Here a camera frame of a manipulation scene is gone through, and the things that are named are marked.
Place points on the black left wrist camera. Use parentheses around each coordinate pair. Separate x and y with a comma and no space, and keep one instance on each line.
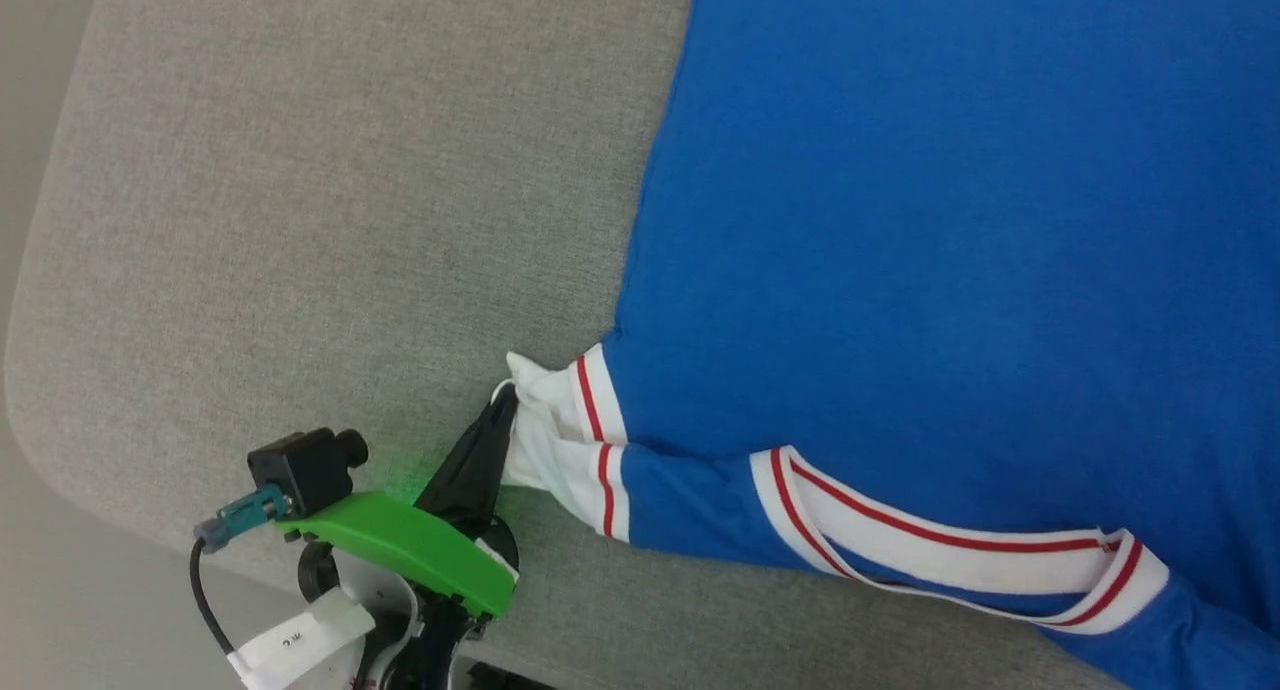
(305,465)

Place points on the white paper label tag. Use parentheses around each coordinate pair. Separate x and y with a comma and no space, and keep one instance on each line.
(300,635)

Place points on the green white left gripper body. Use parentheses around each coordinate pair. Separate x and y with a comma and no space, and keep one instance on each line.
(410,545)

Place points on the blue white red-striped shirt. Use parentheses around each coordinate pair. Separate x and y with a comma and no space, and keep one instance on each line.
(900,220)

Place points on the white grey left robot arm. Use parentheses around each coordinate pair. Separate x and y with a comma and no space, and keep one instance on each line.
(430,665)

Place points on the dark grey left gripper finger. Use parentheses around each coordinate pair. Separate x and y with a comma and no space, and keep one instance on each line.
(462,458)
(490,480)

